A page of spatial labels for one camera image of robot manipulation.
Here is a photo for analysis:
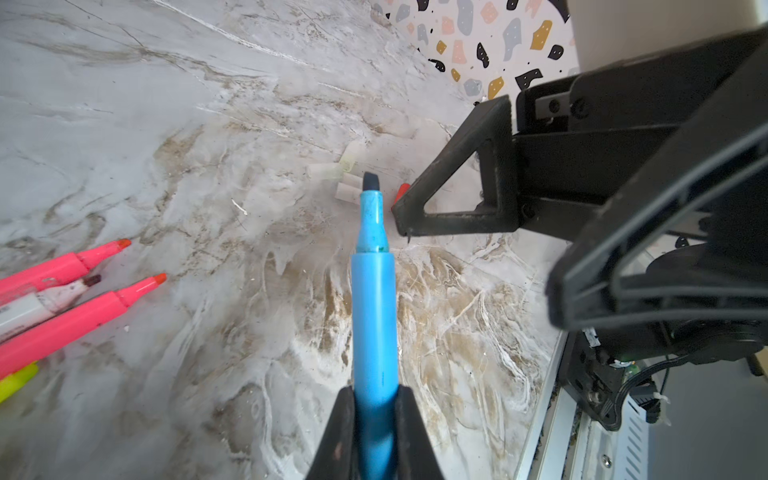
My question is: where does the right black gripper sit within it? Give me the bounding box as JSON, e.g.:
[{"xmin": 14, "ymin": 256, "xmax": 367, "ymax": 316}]
[{"xmin": 393, "ymin": 27, "xmax": 767, "ymax": 331}]

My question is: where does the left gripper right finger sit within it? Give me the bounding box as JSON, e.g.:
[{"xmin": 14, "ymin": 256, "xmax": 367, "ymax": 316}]
[{"xmin": 394, "ymin": 385, "xmax": 444, "ymax": 480}]

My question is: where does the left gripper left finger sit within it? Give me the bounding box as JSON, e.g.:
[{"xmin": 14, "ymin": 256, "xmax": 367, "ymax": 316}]
[{"xmin": 305, "ymin": 386, "xmax": 359, "ymax": 480}]

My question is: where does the blue highlighter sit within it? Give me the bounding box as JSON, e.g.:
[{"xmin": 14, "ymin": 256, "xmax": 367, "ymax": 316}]
[{"xmin": 350, "ymin": 172, "xmax": 399, "ymax": 479}]

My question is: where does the yellow highlighter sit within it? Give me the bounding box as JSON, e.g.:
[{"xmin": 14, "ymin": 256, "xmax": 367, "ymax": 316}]
[{"xmin": 0, "ymin": 362, "xmax": 39, "ymax": 403}]

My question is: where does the red pen cap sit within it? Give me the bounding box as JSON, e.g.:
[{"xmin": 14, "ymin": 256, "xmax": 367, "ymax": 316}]
[{"xmin": 392, "ymin": 183, "xmax": 411, "ymax": 206}]

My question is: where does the clear greenish pen cap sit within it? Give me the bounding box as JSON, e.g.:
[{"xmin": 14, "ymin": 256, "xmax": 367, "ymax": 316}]
[{"xmin": 338, "ymin": 139, "xmax": 366, "ymax": 174}]

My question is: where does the white marker pen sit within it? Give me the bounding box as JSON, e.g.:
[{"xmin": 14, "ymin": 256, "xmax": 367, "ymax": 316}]
[{"xmin": 1, "ymin": 275, "xmax": 101, "ymax": 342}]

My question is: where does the pink highlighter near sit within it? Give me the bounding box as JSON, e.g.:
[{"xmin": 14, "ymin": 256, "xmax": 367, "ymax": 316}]
[{"xmin": 1, "ymin": 273, "xmax": 167, "ymax": 378}]

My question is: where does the pink highlighter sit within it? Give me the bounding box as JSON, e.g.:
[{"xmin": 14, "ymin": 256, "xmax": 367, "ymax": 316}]
[
  {"xmin": 1, "ymin": 239, "xmax": 132, "ymax": 304},
  {"xmin": 1, "ymin": 273, "xmax": 167, "ymax": 378}
]

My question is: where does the pink highlighter far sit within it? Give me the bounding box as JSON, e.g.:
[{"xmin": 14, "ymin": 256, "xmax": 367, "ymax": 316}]
[{"xmin": 1, "ymin": 239, "xmax": 132, "ymax": 304}]

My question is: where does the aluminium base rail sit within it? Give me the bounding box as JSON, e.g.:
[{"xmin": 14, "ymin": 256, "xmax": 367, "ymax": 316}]
[{"xmin": 514, "ymin": 333, "xmax": 650, "ymax": 479}]

